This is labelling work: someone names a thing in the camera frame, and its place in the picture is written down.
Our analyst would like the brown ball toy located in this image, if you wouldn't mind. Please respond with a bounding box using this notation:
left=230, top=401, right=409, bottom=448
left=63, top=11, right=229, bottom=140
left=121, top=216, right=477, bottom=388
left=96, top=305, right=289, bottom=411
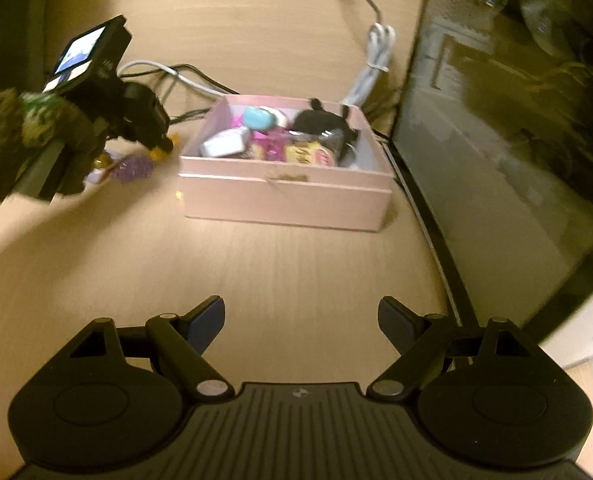
left=84, top=151, right=116, bottom=186

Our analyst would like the purple scrunchie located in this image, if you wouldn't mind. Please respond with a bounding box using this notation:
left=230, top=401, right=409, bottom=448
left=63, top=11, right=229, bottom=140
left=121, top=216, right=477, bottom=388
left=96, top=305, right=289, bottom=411
left=114, top=156, right=156, bottom=184

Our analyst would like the grey looped cable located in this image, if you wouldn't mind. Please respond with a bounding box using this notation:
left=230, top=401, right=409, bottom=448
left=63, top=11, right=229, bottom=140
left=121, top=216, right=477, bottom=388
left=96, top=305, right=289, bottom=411
left=119, top=59, right=237, bottom=97

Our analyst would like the person's left hand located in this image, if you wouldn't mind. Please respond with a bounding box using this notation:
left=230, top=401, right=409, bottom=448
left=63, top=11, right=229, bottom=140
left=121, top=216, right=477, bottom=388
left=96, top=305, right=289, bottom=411
left=20, top=92, right=94, bottom=151

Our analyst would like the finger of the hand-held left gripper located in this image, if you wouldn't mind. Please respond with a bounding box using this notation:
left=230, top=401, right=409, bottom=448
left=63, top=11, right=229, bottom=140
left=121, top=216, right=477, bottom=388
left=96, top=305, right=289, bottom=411
left=120, top=82, right=173, bottom=151

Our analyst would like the yellow toy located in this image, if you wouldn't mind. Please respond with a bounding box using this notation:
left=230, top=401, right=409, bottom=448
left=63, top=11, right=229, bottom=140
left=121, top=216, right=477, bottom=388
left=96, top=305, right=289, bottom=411
left=148, top=132, right=180, bottom=163

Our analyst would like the computer case with glass panel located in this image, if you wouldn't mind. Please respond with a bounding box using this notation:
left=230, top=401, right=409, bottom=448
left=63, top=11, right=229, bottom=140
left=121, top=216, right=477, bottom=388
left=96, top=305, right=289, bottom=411
left=393, top=0, right=593, bottom=348

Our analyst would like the black cable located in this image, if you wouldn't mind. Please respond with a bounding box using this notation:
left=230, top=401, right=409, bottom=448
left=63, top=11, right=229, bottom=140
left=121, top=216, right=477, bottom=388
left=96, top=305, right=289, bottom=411
left=121, top=62, right=240, bottom=126

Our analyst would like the pink cardboard box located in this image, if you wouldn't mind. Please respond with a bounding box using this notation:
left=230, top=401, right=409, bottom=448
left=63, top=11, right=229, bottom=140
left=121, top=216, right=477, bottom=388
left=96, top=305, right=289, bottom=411
left=178, top=94, right=394, bottom=233

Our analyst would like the grey bundled cable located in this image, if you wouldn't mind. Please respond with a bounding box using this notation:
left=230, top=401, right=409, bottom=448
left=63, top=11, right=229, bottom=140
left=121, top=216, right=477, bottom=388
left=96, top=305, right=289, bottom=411
left=333, top=0, right=397, bottom=107

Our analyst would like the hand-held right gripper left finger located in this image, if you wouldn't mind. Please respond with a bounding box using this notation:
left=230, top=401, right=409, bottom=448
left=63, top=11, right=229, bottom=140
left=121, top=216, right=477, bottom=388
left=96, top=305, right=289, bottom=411
left=69, top=296, right=234, bottom=401

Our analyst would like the black plush toy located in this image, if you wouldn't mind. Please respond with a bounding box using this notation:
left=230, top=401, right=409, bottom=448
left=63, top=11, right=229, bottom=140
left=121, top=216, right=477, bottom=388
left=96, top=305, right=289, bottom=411
left=292, top=98, right=364, bottom=166

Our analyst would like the round bun packet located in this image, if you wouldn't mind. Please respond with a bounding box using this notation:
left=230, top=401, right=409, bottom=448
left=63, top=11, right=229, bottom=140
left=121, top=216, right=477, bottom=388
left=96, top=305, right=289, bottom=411
left=284, top=141, right=339, bottom=167

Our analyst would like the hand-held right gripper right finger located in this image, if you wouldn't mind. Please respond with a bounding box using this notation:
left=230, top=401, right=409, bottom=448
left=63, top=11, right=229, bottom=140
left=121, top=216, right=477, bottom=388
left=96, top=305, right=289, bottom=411
left=367, top=296, right=524, bottom=401

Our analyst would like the small white box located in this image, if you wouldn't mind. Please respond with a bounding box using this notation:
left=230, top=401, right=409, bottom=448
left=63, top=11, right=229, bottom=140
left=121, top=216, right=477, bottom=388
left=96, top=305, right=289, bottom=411
left=201, top=127, right=252, bottom=158

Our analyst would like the teal toy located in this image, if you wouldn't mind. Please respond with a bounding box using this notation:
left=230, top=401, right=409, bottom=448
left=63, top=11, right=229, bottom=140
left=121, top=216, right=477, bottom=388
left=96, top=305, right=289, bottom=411
left=243, top=106, right=276, bottom=130

